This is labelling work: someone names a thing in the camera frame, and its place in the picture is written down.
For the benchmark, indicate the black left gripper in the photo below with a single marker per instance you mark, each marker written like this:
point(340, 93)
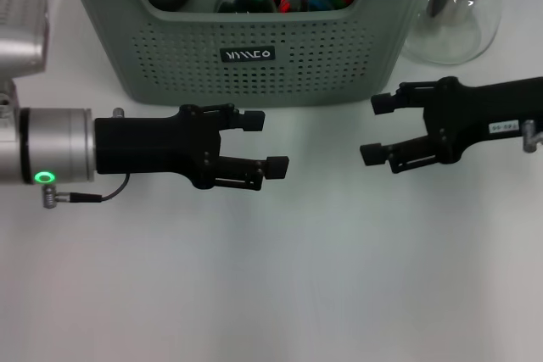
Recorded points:
point(157, 146)

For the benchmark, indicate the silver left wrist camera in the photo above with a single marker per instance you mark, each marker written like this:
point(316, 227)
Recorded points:
point(21, 40)

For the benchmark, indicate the glass carafe black lid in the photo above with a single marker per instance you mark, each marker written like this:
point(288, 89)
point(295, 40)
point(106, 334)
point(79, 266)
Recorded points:
point(454, 31)

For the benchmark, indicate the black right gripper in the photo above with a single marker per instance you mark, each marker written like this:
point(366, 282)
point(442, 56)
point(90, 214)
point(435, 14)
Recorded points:
point(475, 116)

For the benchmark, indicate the grey perforated storage bin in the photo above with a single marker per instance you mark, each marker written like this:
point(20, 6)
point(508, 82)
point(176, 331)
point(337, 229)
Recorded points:
point(297, 74)

